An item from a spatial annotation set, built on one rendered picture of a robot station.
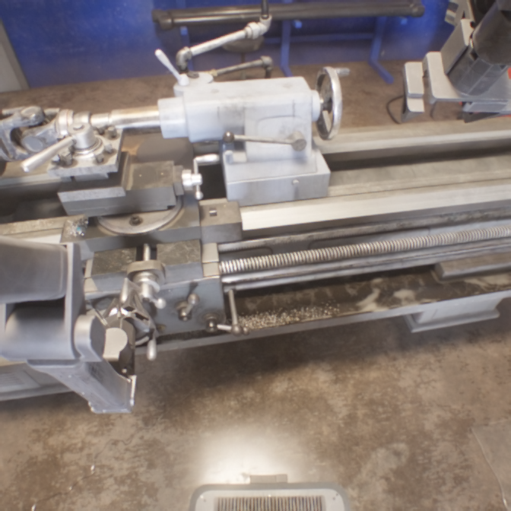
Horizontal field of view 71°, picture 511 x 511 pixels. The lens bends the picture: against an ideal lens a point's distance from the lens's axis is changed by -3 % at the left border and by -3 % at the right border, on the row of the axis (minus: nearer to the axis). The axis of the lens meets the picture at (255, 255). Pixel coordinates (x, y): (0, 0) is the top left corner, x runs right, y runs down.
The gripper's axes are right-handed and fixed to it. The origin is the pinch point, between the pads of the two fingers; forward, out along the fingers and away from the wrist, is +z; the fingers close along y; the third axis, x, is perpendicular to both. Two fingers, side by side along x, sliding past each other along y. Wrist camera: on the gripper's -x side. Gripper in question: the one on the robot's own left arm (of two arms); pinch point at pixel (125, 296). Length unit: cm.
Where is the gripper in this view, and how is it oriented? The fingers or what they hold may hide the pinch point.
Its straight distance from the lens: 94.7
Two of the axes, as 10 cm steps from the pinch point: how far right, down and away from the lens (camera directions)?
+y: -8.5, 4.4, 2.9
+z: -1.6, -7.4, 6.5
